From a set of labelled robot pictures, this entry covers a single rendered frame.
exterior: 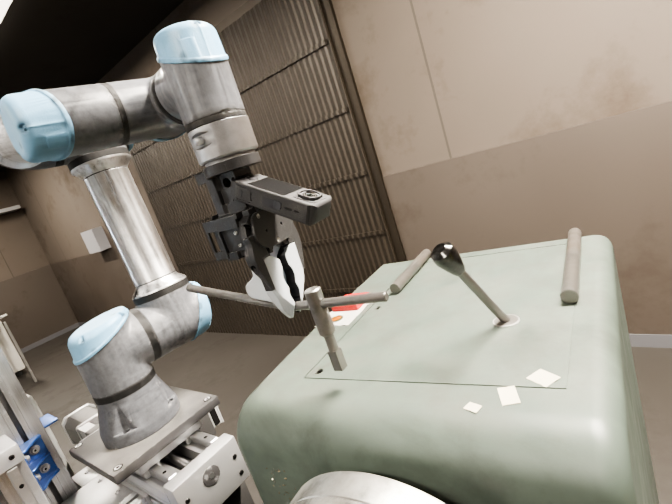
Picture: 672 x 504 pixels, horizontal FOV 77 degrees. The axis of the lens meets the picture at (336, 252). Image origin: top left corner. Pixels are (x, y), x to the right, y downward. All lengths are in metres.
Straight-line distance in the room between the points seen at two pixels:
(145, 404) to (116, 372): 0.08
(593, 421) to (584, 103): 2.24
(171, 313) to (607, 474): 0.75
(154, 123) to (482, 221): 2.43
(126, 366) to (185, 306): 0.15
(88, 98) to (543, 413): 0.58
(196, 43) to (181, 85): 0.05
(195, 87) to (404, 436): 0.44
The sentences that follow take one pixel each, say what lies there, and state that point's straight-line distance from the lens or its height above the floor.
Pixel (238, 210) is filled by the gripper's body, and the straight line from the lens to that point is 0.54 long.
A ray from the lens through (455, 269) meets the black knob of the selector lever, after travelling 0.54.
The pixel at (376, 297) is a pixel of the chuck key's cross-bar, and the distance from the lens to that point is 0.48.
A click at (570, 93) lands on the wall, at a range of 2.60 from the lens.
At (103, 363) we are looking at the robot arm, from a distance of 0.89.
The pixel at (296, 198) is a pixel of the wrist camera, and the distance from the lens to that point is 0.47.
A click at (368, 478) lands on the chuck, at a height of 1.24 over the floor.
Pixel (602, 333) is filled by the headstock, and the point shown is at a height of 1.25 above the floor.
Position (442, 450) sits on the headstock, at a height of 1.23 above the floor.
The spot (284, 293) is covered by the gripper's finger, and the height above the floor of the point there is 1.40.
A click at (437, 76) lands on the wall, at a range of 2.79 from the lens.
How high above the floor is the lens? 1.54
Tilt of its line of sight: 12 degrees down
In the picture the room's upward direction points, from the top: 18 degrees counter-clockwise
